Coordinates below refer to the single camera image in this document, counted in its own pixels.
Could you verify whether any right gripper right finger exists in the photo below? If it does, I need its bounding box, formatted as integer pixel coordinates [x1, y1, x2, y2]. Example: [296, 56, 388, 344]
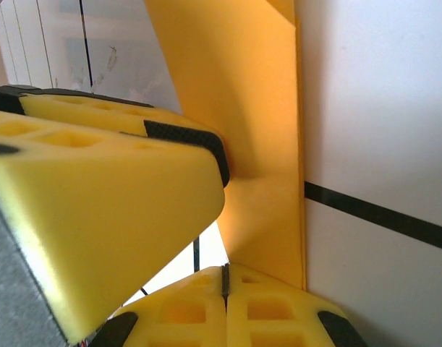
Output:
[226, 263, 370, 347]

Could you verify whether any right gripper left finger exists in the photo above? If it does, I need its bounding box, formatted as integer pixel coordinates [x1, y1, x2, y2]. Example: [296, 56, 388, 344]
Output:
[95, 265, 227, 347]

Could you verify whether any orange paper sheet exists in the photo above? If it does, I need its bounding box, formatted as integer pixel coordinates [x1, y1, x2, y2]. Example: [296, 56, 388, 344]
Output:
[143, 0, 308, 292]

